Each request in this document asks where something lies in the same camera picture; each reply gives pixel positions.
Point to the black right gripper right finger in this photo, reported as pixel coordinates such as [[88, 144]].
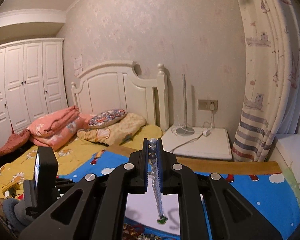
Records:
[[168, 182]]

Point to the shallow grey jewelry tray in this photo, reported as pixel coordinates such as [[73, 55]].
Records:
[[142, 208]]

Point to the white windowsill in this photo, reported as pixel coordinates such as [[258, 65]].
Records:
[[288, 146]]

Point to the blue cartoon play mat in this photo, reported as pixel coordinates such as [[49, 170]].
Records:
[[271, 195]]

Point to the patterned curtain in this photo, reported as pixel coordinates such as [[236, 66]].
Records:
[[272, 91]]

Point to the patterned pillow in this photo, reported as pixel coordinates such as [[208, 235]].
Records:
[[106, 118]]

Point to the white desk lamp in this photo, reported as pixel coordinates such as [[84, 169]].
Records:
[[184, 130]]

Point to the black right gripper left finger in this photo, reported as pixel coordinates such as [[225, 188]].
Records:
[[138, 178]]

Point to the pink folded quilt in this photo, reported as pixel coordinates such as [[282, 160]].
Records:
[[56, 129]]

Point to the white wardrobe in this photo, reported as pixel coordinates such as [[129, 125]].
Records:
[[31, 83]]

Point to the white bed headboard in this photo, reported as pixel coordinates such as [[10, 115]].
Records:
[[115, 84]]

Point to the dark red cloth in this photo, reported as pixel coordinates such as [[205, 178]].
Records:
[[15, 141]]

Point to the wall power outlet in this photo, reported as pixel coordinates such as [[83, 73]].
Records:
[[208, 105]]

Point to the yellow blanket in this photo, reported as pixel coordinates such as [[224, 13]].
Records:
[[116, 133]]

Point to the white nightstand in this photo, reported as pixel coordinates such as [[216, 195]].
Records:
[[205, 143]]

